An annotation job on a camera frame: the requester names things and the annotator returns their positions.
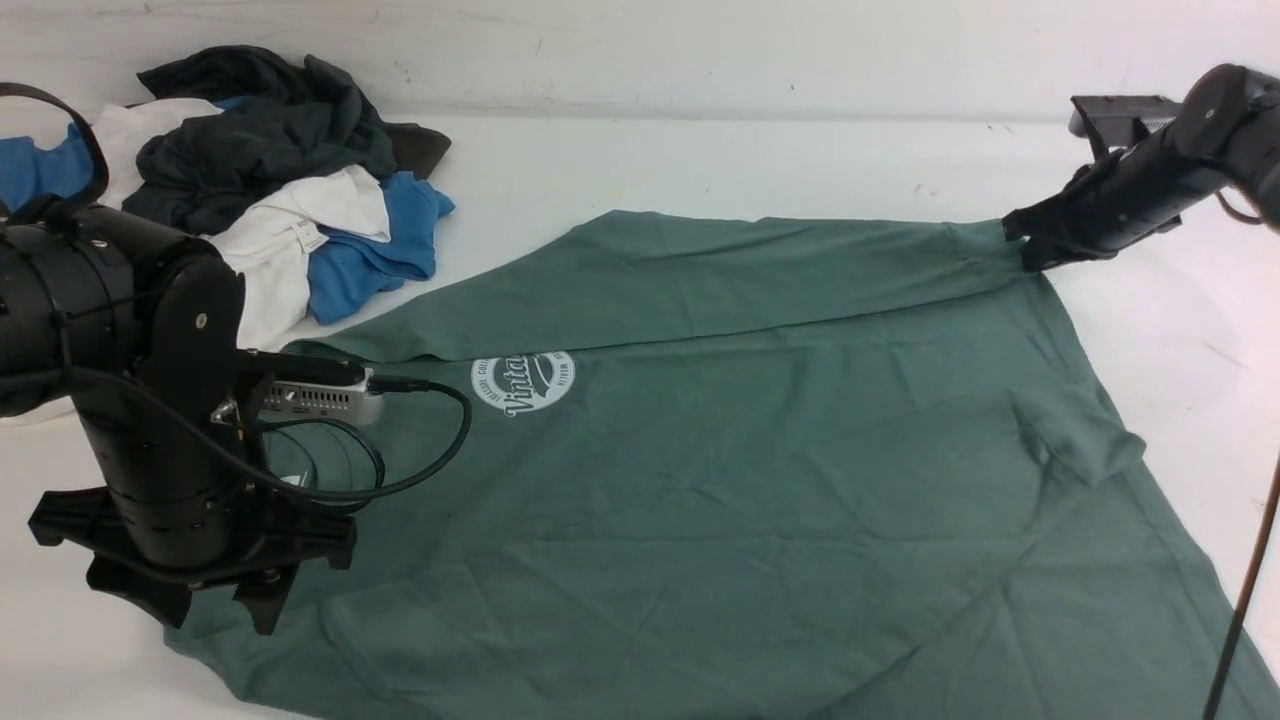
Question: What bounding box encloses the green long sleeve shirt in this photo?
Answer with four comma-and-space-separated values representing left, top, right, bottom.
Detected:
165, 211, 1230, 719

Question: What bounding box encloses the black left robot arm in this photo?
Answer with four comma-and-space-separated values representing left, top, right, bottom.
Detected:
1, 113, 365, 635

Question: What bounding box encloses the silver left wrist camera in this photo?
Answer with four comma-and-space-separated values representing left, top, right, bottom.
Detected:
210, 378, 387, 427

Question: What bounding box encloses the dark grey garment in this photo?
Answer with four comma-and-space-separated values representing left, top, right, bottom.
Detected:
122, 45, 397, 234

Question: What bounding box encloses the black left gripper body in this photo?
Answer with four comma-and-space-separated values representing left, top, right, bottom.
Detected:
28, 487, 356, 585

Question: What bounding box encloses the thin cable at right edge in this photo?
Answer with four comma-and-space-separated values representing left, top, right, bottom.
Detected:
1202, 450, 1280, 720

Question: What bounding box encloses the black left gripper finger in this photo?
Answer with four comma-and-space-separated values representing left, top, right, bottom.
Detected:
233, 570, 297, 635
86, 555, 193, 629

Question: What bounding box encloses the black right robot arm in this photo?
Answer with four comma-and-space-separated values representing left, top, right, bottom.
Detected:
1002, 64, 1279, 272

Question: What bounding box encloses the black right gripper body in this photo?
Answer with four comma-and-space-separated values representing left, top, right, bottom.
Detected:
1002, 165, 1126, 263

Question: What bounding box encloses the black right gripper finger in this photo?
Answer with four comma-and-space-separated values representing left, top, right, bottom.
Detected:
1020, 240, 1076, 273

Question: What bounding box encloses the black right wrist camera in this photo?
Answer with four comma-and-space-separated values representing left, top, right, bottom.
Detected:
1068, 95, 1181, 159

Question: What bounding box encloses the blue garment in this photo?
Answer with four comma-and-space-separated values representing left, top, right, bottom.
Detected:
0, 96, 456, 325

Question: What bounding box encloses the dark brown garment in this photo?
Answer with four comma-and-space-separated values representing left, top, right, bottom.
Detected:
385, 123, 453, 181

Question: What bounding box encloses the white garment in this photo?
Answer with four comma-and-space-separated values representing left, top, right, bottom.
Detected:
0, 97, 393, 427

